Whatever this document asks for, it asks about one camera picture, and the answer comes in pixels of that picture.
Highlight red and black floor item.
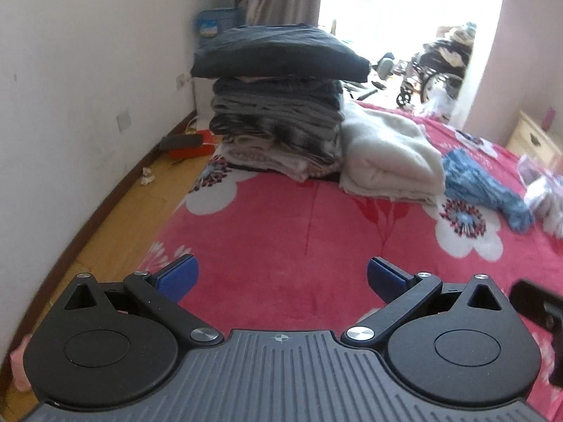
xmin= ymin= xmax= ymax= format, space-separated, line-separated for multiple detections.
xmin=158 ymin=130 xmax=217 ymax=160

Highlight blue plastic storage box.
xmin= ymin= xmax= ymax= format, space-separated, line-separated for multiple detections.
xmin=195 ymin=8 xmax=245 ymax=47

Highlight pink object at floor edge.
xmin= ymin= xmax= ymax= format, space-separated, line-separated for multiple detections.
xmin=10 ymin=334 xmax=31 ymax=392

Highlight folded white fluffy blanket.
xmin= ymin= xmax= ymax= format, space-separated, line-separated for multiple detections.
xmin=340 ymin=101 xmax=445 ymax=205

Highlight white plastic bag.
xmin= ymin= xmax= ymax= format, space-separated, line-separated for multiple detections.
xmin=426 ymin=89 xmax=457 ymax=123

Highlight black pants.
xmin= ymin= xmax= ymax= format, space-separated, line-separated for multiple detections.
xmin=191 ymin=24 xmax=370 ymax=83

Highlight white lilac crumpled garment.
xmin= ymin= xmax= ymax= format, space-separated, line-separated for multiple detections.
xmin=517 ymin=155 xmax=563 ymax=240

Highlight pink floral bedspread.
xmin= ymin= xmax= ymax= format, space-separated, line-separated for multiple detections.
xmin=137 ymin=101 xmax=563 ymax=422

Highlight wall power outlet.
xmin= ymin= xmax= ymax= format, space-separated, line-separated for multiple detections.
xmin=116 ymin=110 xmax=132 ymax=133

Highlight wheelchair loaded with clothes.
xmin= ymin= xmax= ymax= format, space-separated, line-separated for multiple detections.
xmin=396 ymin=22 xmax=477 ymax=109

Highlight cream nightstand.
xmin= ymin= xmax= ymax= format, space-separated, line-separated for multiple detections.
xmin=506 ymin=111 xmax=562 ymax=172

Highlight light blue crumpled garment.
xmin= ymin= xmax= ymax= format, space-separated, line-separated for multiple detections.
xmin=442 ymin=149 xmax=534 ymax=234

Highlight crumpled white paper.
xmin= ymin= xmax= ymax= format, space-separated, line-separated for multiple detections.
xmin=140 ymin=167 xmax=156 ymax=186

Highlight pink cup on nightstand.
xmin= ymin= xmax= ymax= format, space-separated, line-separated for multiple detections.
xmin=541 ymin=107 xmax=555 ymax=132

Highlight pile of folded clothes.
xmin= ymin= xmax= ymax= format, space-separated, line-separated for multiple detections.
xmin=209 ymin=77 xmax=344 ymax=182

